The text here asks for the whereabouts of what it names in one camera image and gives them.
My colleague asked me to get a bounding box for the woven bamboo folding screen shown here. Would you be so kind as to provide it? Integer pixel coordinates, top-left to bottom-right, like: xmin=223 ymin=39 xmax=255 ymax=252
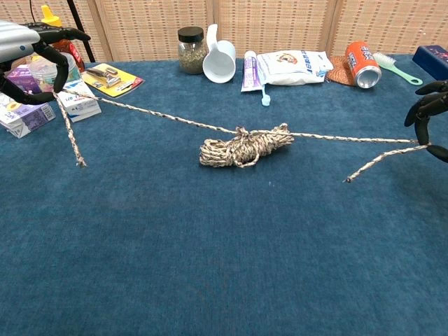
xmin=0 ymin=0 xmax=448 ymax=64

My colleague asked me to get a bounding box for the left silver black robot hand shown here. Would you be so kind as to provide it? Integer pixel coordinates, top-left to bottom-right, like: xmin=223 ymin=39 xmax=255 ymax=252
xmin=0 ymin=20 xmax=92 ymax=106

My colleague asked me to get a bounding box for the purple white toothpaste tube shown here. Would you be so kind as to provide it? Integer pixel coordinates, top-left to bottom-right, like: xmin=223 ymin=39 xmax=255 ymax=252
xmin=240 ymin=50 xmax=267 ymax=93

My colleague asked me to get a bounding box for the white blue milk carton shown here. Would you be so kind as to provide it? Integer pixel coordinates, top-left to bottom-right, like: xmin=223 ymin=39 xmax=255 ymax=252
xmin=55 ymin=78 xmax=102 ymax=123

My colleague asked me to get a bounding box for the black-lidded glass jar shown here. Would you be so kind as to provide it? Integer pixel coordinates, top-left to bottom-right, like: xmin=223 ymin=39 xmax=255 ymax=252
xmin=177 ymin=26 xmax=209 ymax=75

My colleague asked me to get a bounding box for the braided beige rope bundle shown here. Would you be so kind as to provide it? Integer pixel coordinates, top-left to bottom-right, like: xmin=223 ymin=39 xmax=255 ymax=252
xmin=52 ymin=89 xmax=433 ymax=183

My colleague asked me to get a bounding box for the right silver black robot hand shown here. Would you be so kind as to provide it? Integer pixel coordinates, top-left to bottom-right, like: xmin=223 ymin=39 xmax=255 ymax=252
xmin=404 ymin=79 xmax=448 ymax=162

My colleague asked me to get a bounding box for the yellow razor blister pack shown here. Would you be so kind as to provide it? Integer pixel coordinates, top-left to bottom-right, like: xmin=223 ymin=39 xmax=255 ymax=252
xmin=80 ymin=62 xmax=145 ymax=99

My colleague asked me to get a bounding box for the white handled cup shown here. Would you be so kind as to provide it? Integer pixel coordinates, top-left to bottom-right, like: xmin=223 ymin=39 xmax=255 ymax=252
xmin=202 ymin=23 xmax=237 ymax=84

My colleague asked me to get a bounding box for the brown woven coaster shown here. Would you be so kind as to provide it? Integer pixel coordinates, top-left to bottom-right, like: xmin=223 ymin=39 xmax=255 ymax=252
xmin=327 ymin=55 xmax=358 ymax=87

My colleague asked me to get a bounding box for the white printed bag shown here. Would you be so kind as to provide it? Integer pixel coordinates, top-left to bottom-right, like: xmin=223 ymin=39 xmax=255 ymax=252
xmin=256 ymin=50 xmax=335 ymax=87

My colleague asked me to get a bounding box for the blue table cloth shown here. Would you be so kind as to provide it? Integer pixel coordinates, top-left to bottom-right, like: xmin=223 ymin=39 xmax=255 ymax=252
xmin=0 ymin=52 xmax=448 ymax=336

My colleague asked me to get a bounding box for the purple white drink carton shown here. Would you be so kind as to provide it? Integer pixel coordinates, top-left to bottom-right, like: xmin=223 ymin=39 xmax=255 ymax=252
xmin=0 ymin=92 xmax=57 ymax=139

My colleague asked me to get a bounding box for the orange soda can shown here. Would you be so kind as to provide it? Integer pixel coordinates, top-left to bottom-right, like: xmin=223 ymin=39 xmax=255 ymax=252
xmin=344 ymin=41 xmax=382 ymax=90

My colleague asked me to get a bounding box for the small purple carton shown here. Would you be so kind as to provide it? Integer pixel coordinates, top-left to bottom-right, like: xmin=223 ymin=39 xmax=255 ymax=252
xmin=6 ymin=64 xmax=41 ymax=94

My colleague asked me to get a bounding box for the dark blue gift box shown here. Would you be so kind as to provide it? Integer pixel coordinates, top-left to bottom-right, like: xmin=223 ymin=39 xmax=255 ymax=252
xmin=412 ymin=45 xmax=448 ymax=81

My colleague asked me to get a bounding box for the honey squeeze bottle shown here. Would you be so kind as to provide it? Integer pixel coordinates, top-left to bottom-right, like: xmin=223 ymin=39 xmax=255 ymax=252
xmin=41 ymin=4 xmax=85 ymax=74

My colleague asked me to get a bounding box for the mint green brush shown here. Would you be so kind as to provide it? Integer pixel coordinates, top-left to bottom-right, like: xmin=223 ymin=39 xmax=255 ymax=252
xmin=372 ymin=52 xmax=424 ymax=87

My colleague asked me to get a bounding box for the clear plastic jar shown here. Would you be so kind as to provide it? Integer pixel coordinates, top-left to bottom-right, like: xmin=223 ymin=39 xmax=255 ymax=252
xmin=28 ymin=52 xmax=82 ymax=101

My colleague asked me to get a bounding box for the black stand pole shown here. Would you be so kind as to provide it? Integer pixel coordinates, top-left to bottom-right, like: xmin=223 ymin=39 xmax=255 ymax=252
xmin=66 ymin=0 xmax=96 ymax=63

